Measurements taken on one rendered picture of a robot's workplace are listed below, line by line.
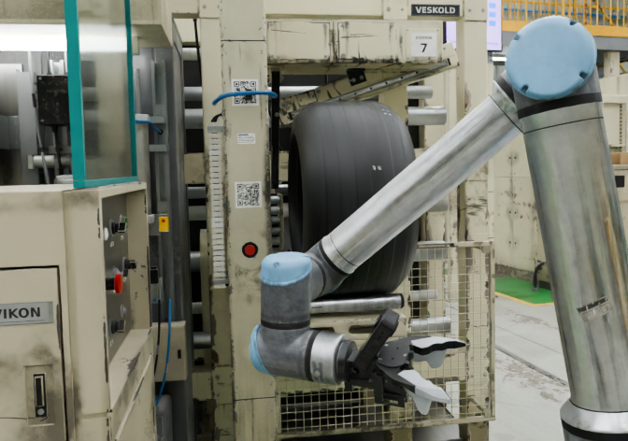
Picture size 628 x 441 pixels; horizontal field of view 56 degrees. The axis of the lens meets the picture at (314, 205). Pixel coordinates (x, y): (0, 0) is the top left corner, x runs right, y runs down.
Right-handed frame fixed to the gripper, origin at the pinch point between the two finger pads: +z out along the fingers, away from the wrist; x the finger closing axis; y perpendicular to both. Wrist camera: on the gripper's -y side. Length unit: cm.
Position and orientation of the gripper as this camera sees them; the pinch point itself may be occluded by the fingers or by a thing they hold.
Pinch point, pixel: (460, 367)
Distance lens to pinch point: 102.1
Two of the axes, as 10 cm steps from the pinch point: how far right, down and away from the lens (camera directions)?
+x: -3.6, 3.8, -8.5
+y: 1.0, 9.3, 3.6
